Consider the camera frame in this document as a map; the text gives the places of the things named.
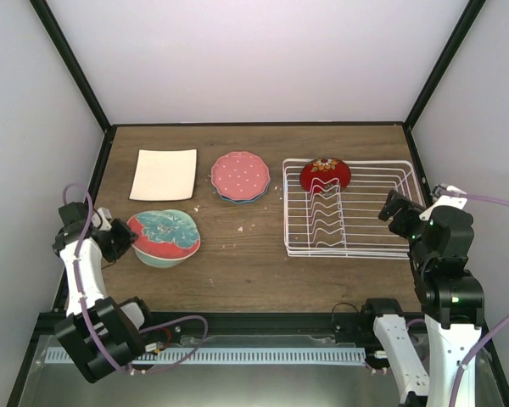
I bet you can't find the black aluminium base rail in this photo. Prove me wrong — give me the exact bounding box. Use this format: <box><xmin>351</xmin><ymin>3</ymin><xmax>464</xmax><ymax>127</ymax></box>
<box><xmin>33</xmin><ymin>311</ymin><xmax>374</xmax><ymax>343</ymax></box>

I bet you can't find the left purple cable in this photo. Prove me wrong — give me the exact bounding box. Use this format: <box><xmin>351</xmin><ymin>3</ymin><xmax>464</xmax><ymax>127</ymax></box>
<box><xmin>62</xmin><ymin>182</ymin><xmax>209</xmax><ymax>376</ymax></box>

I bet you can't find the mint green flower plate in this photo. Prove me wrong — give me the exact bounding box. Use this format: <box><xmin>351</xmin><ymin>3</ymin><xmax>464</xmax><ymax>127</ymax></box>
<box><xmin>134</xmin><ymin>248</ymin><xmax>192</xmax><ymax>269</ymax></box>

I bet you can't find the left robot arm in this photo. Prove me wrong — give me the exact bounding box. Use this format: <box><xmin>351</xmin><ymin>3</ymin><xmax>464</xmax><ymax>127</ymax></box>
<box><xmin>53</xmin><ymin>202</ymin><xmax>157</xmax><ymax>383</ymax></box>

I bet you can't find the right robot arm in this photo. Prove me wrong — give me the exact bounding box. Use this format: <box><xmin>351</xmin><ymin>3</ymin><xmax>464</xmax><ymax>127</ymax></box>
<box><xmin>360</xmin><ymin>190</ymin><xmax>484</xmax><ymax>406</ymax></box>

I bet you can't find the white wire dish rack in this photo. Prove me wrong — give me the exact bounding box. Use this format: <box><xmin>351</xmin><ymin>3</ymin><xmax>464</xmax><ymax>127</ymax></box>
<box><xmin>282</xmin><ymin>159</ymin><xmax>424</xmax><ymax>259</ymax></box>

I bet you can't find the beige square plate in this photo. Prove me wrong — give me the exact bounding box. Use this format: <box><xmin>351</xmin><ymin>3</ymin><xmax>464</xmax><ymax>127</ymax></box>
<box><xmin>129</xmin><ymin>149</ymin><xmax>198</xmax><ymax>202</ymax></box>

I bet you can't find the red teal flower plate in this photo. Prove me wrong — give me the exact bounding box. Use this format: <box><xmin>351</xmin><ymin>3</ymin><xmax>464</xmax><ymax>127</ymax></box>
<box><xmin>126</xmin><ymin>209</ymin><xmax>201</xmax><ymax>260</ymax></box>

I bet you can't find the white slotted cable duct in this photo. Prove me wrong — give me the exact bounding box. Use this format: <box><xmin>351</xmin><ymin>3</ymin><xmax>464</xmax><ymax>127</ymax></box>
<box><xmin>44</xmin><ymin>347</ymin><xmax>366</xmax><ymax>367</ymax></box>

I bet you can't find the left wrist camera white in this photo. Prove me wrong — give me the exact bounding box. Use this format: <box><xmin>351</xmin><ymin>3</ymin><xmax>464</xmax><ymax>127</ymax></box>
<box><xmin>92</xmin><ymin>207</ymin><xmax>112</xmax><ymax>231</ymax></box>

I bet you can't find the pink dotted scalloped plate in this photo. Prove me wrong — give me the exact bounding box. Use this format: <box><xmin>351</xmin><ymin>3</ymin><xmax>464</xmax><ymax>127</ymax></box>
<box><xmin>211</xmin><ymin>151</ymin><xmax>271</xmax><ymax>200</ymax></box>

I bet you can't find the small red floral plate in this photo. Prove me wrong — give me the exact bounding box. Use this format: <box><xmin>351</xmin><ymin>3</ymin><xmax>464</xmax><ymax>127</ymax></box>
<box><xmin>299</xmin><ymin>158</ymin><xmax>352</xmax><ymax>193</ymax></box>

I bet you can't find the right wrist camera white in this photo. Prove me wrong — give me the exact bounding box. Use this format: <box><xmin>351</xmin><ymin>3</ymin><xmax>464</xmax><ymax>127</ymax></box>
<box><xmin>419</xmin><ymin>184</ymin><xmax>467</xmax><ymax>221</ymax></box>

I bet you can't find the black enclosure frame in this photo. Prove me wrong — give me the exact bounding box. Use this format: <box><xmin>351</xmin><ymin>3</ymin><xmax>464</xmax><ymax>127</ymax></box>
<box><xmin>7</xmin><ymin>1</ymin><xmax>484</xmax><ymax>406</ymax></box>

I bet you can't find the blue dotted scalloped plate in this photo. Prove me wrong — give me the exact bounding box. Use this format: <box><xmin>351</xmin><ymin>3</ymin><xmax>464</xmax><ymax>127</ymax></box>
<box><xmin>213</xmin><ymin>185</ymin><xmax>270</xmax><ymax>204</ymax></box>

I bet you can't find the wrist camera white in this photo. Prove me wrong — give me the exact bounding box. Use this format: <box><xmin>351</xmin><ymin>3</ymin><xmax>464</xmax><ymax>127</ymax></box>
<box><xmin>419</xmin><ymin>184</ymin><xmax>467</xmax><ymax>221</ymax></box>
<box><xmin>92</xmin><ymin>207</ymin><xmax>112</xmax><ymax>231</ymax></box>

